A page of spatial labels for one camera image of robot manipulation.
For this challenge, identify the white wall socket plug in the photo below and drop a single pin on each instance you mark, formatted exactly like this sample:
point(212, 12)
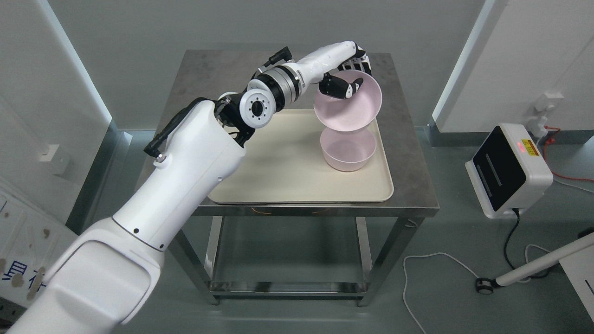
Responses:
point(543, 107)

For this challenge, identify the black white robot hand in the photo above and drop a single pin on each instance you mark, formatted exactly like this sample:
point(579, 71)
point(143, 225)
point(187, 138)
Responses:
point(332, 60)

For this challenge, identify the stainless steel table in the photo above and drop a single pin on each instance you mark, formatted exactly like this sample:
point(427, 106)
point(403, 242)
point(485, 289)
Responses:
point(382, 235)

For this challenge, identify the white wall switch box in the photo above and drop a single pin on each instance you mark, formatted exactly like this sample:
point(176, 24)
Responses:
point(56, 160)

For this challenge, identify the beige plastic tray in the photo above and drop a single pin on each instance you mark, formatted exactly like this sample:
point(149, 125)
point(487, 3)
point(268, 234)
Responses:
point(284, 164)

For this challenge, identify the white wheeled stand leg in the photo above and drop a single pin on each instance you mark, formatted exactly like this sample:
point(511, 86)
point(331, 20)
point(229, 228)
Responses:
point(487, 286)

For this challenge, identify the white black box device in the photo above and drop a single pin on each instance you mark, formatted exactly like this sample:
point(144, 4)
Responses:
point(508, 173)

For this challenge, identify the white sign board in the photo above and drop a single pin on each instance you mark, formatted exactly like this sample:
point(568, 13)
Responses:
point(30, 243)

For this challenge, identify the pink bowl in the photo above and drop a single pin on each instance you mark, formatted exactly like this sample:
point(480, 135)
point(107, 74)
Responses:
point(347, 151)
point(351, 114)

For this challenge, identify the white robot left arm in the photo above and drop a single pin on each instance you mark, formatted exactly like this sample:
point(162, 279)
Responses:
point(104, 278)

